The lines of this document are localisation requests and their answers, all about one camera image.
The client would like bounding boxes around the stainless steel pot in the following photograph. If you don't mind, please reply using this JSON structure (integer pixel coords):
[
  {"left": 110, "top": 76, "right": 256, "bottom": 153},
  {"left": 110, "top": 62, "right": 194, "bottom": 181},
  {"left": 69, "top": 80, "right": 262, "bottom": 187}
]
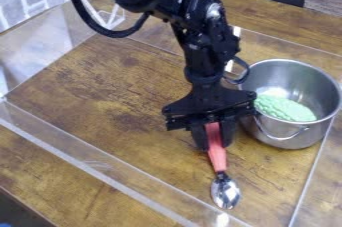
[{"left": 240, "top": 59, "right": 342, "bottom": 150}]

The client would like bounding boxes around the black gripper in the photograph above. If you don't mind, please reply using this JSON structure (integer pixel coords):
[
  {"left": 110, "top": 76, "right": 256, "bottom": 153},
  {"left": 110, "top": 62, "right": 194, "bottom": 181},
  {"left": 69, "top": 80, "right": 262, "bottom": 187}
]
[{"left": 162, "top": 83, "right": 257, "bottom": 151}]

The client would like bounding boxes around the pink handled metal spoon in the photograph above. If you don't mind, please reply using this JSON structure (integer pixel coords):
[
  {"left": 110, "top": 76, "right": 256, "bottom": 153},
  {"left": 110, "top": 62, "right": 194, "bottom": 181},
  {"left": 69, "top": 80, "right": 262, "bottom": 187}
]
[{"left": 206, "top": 122, "right": 241, "bottom": 209}]

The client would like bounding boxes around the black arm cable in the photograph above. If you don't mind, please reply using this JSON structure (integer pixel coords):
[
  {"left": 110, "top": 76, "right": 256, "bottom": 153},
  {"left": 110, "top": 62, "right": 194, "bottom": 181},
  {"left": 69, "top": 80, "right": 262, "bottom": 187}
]
[{"left": 62, "top": 0, "right": 153, "bottom": 39}]

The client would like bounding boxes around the clear acrylic enclosure wall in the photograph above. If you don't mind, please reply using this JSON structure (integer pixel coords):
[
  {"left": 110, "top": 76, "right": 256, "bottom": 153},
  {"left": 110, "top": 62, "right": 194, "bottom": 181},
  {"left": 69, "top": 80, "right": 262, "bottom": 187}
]
[{"left": 0, "top": 4, "right": 342, "bottom": 227}]

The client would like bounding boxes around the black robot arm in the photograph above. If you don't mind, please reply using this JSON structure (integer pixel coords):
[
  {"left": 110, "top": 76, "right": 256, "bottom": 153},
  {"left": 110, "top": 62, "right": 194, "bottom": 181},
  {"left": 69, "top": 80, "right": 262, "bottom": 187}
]
[{"left": 115, "top": 0, "right": 257, "bottom": 150}]

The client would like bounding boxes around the green knitted toy vegetable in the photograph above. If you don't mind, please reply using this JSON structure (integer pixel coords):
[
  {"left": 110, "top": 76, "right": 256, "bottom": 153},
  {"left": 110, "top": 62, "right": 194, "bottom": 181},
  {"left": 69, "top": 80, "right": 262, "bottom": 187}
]
[{"left": 256, "top": 94, "right": 317, "bottom": 122}]

